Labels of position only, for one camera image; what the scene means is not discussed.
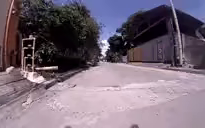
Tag trees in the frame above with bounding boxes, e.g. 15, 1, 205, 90
104, 11, 148, 64

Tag grey concrete road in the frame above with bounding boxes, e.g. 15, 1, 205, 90
0, 62, 205, 128

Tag clump of dark green trees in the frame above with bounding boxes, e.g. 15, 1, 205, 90
18, 0, 104, 70

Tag pale concrete bar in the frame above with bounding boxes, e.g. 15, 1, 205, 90
34, 65, 60, 72

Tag building with dark roof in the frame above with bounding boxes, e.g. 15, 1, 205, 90
126, 3, 205, 70

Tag pale concrete block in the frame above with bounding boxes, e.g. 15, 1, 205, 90
24, 71, 46, 84

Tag leaning pale pole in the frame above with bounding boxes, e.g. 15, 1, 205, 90
169, 0, 185, 66

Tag grey roadside strip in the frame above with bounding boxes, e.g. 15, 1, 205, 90
123, 62, 205, 77

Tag grey concrete pavement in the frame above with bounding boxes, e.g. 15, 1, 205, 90
0, 66, 88, 112

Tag white pipe frame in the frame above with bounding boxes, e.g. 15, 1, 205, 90
20, 35, 37, 74

